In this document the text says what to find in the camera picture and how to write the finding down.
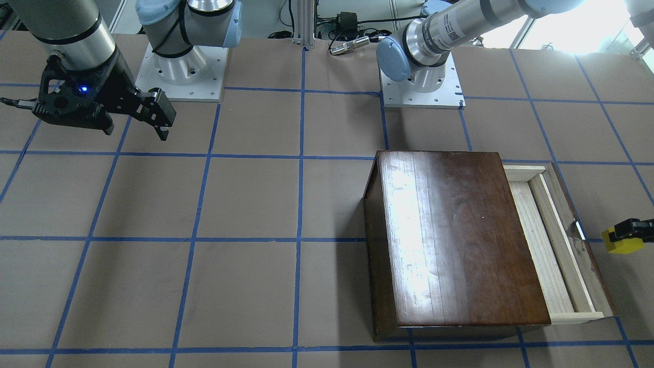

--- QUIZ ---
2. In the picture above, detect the yellow block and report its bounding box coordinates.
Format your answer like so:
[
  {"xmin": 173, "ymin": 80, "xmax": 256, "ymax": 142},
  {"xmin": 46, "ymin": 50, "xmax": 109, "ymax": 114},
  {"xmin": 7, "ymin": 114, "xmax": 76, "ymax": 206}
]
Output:
[{"xmin": 602, "ymin": 227, "xmax": 645, "ymax": 255}]

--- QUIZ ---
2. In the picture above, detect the light wooden drawer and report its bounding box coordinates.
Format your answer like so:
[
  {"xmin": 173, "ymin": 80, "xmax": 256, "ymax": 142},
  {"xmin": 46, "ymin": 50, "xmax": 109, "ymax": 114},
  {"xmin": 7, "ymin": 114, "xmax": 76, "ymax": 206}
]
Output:
[{"xmin": 504, "ymin": 163, "xmax": 615, "ymax": 325}]

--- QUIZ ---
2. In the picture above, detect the dark wooden drawer cabinet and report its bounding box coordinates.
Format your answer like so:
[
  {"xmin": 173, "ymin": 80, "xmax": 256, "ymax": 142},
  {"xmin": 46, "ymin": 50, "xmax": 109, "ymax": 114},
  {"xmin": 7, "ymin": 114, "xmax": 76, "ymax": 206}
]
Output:
[{"xmin": 362, "ymin": 150, "xmax": 552, "ymax": 341}]

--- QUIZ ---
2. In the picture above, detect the black power supply box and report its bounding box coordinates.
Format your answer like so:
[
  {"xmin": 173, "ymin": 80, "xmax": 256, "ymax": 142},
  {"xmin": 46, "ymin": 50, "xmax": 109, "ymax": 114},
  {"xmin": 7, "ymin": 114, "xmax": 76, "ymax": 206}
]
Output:
[{"xmin": 335, "ymin": 12, "xmax": 358, "ymax": 34}]

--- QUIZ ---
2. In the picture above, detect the silver cylindrical connector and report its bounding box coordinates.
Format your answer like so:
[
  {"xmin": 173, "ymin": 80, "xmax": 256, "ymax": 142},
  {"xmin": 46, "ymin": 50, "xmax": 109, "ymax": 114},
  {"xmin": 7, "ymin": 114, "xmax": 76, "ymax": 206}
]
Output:
[{"xmin": 329, "ymin": 36, "xmax": 370, "ymax": 56}]

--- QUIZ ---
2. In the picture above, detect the aluminium frame post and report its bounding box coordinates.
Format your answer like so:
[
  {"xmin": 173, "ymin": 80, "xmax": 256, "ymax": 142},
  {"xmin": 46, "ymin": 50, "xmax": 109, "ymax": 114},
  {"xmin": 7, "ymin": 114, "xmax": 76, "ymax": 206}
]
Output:
[{"xmin": 289, "ymin": 1, "xmax": 318, "ymax": 51}]

